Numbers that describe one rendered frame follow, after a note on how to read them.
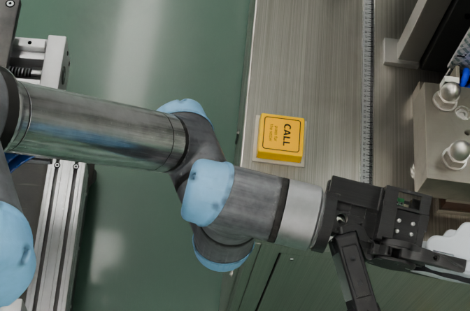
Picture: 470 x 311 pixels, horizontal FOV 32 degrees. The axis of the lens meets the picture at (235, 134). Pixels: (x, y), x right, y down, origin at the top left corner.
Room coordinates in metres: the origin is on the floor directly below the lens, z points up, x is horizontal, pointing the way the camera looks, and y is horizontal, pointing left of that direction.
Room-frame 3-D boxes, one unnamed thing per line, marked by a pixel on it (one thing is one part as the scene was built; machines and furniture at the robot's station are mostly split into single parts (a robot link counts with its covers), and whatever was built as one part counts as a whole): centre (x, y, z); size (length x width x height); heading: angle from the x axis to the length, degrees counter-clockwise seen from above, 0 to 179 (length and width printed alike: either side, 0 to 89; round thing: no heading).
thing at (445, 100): (0.68, -0.29, 1.05); 0.04 x 0.04 x 0.04
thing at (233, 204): (0.39, -0.01, 1.18); 0.11 x 0.08 x 0.09; 88
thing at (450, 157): (0.59, -0.31, 1.05); 0.04 x 0.04 x 0.04
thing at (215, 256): (0.40, 0.00, 1.09); 0.11 x 0.08 x 0.11; 32
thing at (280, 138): (0.63, -0.07, 0.91); 0.07 x 0.07 x 0.02; 5
